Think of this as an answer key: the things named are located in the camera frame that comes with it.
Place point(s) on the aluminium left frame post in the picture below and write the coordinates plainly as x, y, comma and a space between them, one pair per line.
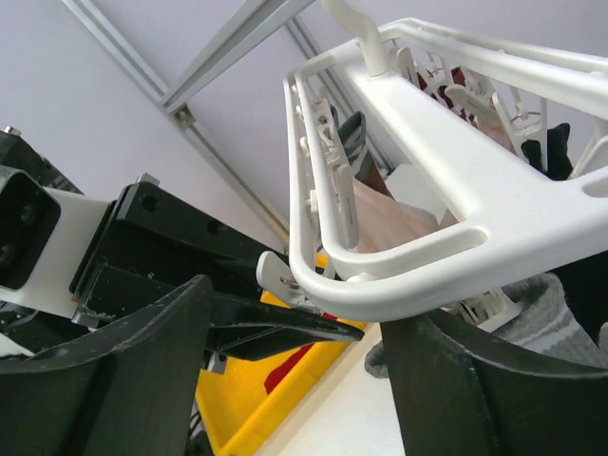
249, 26

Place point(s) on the maroon striped brown sock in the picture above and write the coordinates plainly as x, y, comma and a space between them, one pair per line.
353, 136
448, 91

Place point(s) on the pink sock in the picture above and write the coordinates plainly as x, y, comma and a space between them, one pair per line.
385, 223

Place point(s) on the grey sock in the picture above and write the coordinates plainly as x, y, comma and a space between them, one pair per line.
376, 363
546, 325

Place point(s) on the white plastic clip hanger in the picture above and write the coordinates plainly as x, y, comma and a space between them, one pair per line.
512, 222

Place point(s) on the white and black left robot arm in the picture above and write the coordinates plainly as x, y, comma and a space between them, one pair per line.
26, 332

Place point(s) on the red santa sock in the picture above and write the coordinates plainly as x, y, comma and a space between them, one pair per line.
277, 375

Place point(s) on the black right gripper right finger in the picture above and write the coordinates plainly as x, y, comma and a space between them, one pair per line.
459, 390

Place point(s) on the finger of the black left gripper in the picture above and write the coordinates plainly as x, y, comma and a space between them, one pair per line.
249, 330

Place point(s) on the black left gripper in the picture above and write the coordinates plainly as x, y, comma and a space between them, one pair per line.
148, 243

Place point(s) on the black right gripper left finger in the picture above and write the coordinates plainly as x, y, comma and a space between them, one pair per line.
125, 389

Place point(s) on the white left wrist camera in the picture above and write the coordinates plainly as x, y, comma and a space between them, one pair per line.
44, 237

